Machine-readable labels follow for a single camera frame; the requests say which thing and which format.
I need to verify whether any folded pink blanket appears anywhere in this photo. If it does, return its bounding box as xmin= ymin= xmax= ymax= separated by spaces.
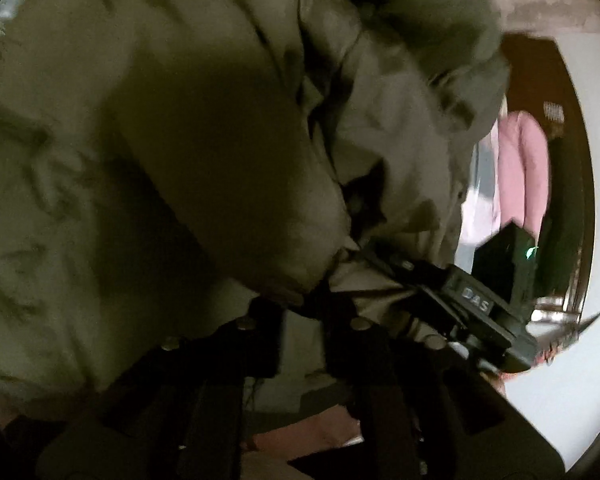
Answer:
xmin=497 ymin=110 xmax=551 ymax=233

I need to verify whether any olive green hooded puffer jacket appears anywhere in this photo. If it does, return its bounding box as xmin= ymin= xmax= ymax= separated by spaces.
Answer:
xmin=0 ymin=0 xmax=511 ymax=421

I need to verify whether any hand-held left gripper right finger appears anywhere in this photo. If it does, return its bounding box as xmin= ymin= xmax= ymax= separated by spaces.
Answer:
xmin=320 ymin=280 xmax=566 ymax=480

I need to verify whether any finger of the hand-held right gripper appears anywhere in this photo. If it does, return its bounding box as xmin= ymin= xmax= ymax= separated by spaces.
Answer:
xmin=357 ymin=242 xmax=451 ymax=293
xmin=400 ymin=305 xmax=463 ymax=346

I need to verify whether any patchwork cartoon print duvet cover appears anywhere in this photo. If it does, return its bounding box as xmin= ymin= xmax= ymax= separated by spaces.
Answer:
xmin=460 ymin=125 xmax=503 ymax=266

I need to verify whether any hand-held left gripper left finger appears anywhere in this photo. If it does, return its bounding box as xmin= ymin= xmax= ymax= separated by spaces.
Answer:
xmin=35 ymin=297 xmax=286 ymax=480

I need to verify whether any dark wooden headboard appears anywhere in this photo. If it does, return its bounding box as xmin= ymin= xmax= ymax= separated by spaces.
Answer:
xmin=497 ymin=34 xmax=596 ymax=311

